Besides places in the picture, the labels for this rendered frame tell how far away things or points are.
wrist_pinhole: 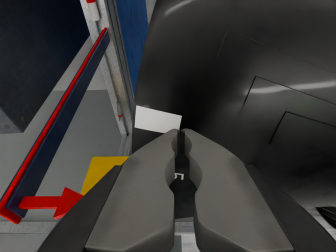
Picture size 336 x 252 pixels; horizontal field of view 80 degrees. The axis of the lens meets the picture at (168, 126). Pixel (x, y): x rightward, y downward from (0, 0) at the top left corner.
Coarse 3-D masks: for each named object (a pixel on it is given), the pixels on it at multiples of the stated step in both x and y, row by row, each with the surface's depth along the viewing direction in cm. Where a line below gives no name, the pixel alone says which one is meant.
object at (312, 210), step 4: (304, 208) 32; (308, 208) 32; (312, 208) 32; (308, 212) 32; (312, 212) 31; (316, 212) 31; (316, 216) 31; (320, 216) 31; (320, 220) 31; (324, 220) 31; (324, 224) 31; (328, 224) 31; (328, 228) 31; (332, 228) 31; (328, 232) 31; (332, 232) 31; (332, 236) 31
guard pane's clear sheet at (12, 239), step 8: (0, 240) 80; (8, 240) 80; (16, 240) 80; (24, 240) 80; (32, 240) 79; (40, 240) 79; (176, 240) 78; (184, 240) 78; (192, 240) 78; (0, 248) 78; (8, 248) 78; (16, 248) 78; (24, 248) 78; (32, 248) 78; (176, 248) 76; (184, 248) 76; (192, 248) 76
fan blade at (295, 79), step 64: (192, 0) 11; (256, 0) 10; (320, 0) 10; (192, 64) 12; (256, 64) 11; (320, 64) 11; (192, 128) 14; (256, 128) 13; (320, 128) 12; (192, 192) 18; (320, 192) 17
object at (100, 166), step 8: (96, 160) 44; (104, 160) 44; (112, 160) 44; (120, 160) 44; (88, 168) 43; (96, 168) 43; (104, 168) 43; (88, 176) 41; (96, 176) 41; (88, 184) 40
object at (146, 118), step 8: (136, 112) 14; (144, 112) 14; (152, 112) 14; (160, 112) 14; (136, 120) 14; (144, 120) 14; (152, 120) 14; (160, 120) 14; (168, 120) 14; (176, 120) 14; (144, 128) 15; (152, 128) 14; (160, 128) 14; (168, 128) 14; (176, 128) 14
